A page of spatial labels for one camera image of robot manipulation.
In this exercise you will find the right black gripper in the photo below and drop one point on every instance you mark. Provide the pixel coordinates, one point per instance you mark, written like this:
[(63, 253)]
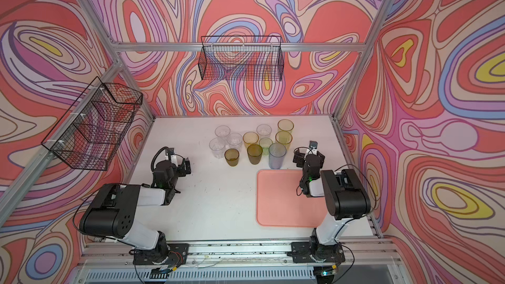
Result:
[(309, 156)]

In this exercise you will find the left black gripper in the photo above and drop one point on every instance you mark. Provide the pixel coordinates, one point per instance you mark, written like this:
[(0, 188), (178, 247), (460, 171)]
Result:
[(183, 166)]

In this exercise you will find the pink plastic tray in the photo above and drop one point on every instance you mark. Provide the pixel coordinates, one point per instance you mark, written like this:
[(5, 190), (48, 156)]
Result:
[(278, 204)]

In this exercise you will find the clear glass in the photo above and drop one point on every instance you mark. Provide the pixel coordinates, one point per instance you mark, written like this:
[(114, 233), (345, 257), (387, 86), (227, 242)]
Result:
[(222, 132), (264, 131), (218, 147), (235, 141)]

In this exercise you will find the brown glass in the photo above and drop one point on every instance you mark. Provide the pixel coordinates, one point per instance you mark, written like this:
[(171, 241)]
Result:
[(232, 157)]

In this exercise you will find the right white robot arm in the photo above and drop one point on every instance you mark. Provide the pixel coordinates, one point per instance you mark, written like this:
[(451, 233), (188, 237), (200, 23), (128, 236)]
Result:
[(345, 197)]

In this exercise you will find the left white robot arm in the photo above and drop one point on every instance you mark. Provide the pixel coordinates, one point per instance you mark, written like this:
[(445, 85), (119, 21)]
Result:
[(111, 214)]

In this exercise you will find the blue tinted glass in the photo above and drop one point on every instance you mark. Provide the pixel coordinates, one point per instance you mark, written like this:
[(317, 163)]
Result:
[(277, 152)]

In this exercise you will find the yellow green glass right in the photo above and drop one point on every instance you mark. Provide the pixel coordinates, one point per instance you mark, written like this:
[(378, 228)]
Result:
[(285, 138)]

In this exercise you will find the yellow glass back right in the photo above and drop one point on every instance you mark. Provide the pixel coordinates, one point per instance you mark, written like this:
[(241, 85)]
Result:
[(285, 125)]

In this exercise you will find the light green glass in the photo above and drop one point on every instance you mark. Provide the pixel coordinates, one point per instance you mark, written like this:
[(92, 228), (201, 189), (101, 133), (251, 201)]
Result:
[(265, 143)]

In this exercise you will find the olive glass front centre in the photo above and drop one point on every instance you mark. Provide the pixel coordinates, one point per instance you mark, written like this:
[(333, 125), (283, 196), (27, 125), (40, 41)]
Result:
[(254, 153)]

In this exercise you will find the amber glass middle row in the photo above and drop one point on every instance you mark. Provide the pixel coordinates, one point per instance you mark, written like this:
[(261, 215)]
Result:
[(250, 138)]

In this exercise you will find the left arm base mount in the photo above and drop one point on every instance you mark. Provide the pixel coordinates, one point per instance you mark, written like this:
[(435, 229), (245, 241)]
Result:
[(172, 254)]

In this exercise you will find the left black wire basket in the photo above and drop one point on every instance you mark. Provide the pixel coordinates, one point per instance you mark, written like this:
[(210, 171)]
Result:
[(96, 130)]

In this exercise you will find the black wire basket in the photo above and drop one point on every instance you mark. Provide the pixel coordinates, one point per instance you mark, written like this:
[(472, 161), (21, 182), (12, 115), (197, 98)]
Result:
[(96, 130), (241, 58)]

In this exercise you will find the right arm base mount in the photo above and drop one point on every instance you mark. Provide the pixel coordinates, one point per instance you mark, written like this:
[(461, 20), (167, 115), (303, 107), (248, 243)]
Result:
[(306, 252)]

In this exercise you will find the aluminium front rail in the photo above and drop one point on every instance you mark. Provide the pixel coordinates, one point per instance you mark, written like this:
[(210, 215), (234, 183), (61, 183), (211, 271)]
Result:
[(250, 261)]

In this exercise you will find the back black wire basket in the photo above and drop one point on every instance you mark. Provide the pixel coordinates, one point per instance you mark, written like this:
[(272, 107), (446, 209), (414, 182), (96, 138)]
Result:
[(241, 58)]

